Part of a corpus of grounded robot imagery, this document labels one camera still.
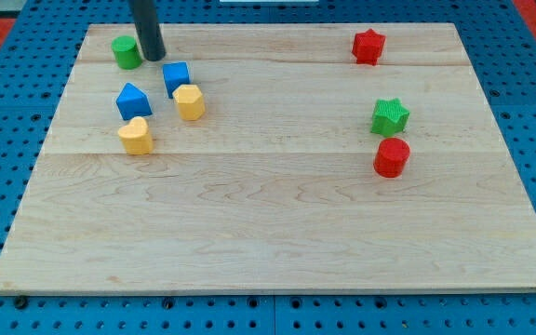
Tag blue triangular prism block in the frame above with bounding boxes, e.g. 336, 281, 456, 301
115, 83, 153, 121

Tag green cylinder block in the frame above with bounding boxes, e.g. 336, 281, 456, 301
111, 35, 142, 70

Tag yellow heart block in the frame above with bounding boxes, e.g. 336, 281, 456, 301
117, 116, 154, 155

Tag yellow hexagon block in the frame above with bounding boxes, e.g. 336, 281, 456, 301
172, 84, 206, 121

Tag red star block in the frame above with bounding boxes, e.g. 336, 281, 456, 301
352, 29, 386, 66

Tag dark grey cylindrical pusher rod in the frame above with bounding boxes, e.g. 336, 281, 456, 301
128, 0, 166, 61

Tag green star block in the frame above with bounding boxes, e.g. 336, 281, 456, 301
370, 98, 410, 138

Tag red cylinder block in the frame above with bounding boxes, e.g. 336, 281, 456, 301
373, 138, 410, 178

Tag blue cube block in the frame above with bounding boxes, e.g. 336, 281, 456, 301
162, 61, 191, 99

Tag light wooden board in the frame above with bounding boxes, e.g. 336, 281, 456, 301
0, 23, 536, 296

